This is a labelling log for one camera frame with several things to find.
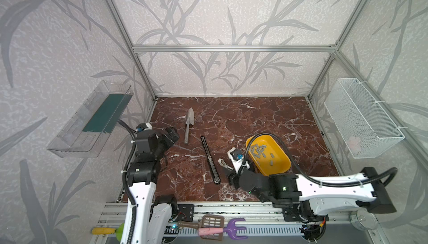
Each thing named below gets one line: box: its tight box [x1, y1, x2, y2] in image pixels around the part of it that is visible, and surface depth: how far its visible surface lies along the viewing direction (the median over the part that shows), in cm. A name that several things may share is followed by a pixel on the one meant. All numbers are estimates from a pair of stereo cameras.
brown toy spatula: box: [177, 213, 225, 241], surface depth 72 cm
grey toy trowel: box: [184, 106, 195, 145], surface depth 107 cm
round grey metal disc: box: [349, 208, 378, 231], surface depth 69 cm
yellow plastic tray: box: [245, 134, 292, 177], surface depth 93 cm
